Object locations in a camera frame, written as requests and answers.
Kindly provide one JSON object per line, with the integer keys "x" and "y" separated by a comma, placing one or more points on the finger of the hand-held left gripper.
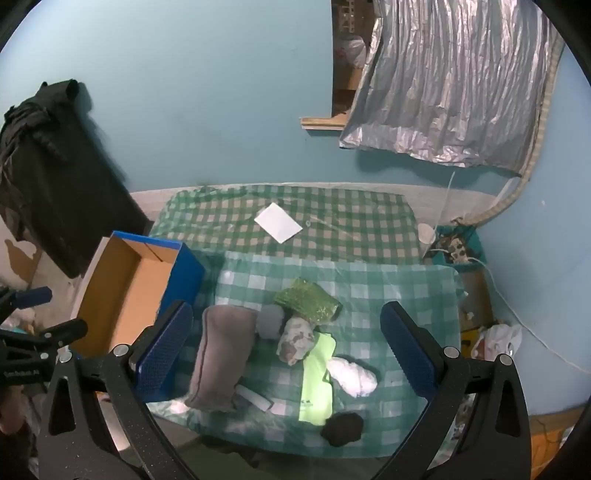
{"x": 34, "y": 296}
{"x": 64, "y": 331}

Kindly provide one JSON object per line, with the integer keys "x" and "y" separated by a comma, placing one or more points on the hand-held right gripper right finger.
{"x": 411, "y": 350}

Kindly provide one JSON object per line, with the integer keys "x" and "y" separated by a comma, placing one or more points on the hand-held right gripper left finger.
{"x": 168, "y": 346}

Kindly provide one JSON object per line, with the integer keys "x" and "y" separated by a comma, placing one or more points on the blue cardboard box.
{"x": 124, "y": 295}

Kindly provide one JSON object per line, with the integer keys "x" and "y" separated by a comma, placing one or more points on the small grey cloth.
{"x": 270, "y": 323}

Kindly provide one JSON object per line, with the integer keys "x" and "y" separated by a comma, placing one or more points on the green sparkly scrub cloth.
{"x": 304, "y": 300}

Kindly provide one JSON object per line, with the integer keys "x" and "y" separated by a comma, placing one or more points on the folded grey towel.
{"x": 221, "y": 355}

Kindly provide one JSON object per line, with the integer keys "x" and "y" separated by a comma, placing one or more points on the white crumpled cloth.
{"x": 351, "y": 376}

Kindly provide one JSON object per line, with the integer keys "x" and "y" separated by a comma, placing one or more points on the light teal checked plastic sheet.
{"x": 369, "y": 286}

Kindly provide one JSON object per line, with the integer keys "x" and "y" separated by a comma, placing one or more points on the white plastic bag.
{"x": 498, "y": 339}

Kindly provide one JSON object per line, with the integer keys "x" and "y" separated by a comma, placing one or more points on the small white flat pack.
{"x": 254, "y": 397}

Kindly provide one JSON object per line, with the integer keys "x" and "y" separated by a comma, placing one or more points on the neon green cloth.
{"x": 316, "y": 392}

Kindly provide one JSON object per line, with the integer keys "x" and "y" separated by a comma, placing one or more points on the black crumpled cloth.
{"x": 341, "y": 429}

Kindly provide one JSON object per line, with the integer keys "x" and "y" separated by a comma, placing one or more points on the black hanging clothes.
{"x": 60, "y": 184}

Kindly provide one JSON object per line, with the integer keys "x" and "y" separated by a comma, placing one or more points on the floral patterned cloth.
{"x": 295, "y": 341}

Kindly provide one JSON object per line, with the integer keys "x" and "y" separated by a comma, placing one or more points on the white cup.
{"x": 425, "y": 235}

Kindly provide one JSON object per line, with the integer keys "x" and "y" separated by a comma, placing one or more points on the teal plastic basket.
{"x": 473, "y": 244}

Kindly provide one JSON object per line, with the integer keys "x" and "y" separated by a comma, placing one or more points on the dark green checked tablecloth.
{"x": 346, "y": 221}

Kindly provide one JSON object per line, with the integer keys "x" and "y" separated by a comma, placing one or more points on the white paper sheet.
{"x": 278, "y": 222}

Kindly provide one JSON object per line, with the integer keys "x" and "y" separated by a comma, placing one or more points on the beige woven trim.
{"x": 535, "y": 152}

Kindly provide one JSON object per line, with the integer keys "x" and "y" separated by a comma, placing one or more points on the wooden window sill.
{"x": 323, "y": 123}

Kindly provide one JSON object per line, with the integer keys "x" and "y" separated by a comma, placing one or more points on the silver foil curtain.
{"x": 452, "y": 83}

